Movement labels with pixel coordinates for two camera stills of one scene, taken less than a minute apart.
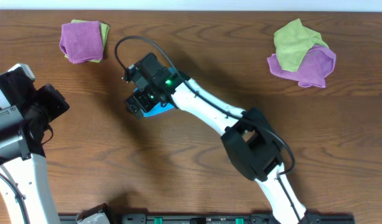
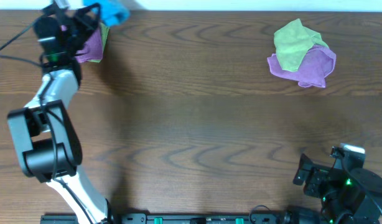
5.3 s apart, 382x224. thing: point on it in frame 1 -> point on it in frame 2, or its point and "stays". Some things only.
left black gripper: x=59 y=101 -> x=76 y=20
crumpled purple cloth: x=316 y=64 stays
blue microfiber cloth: x=159 y=108 -> x=112 y=12
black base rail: x=218 y=218 stays
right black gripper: x=137 y=95 -> x=318 y=175
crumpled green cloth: x=293 y=42 stays
